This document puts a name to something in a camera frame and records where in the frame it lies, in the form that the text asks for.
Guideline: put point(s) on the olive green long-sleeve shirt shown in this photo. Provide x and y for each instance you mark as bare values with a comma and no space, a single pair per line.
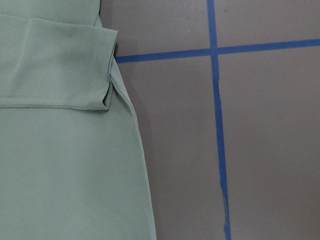
72,163

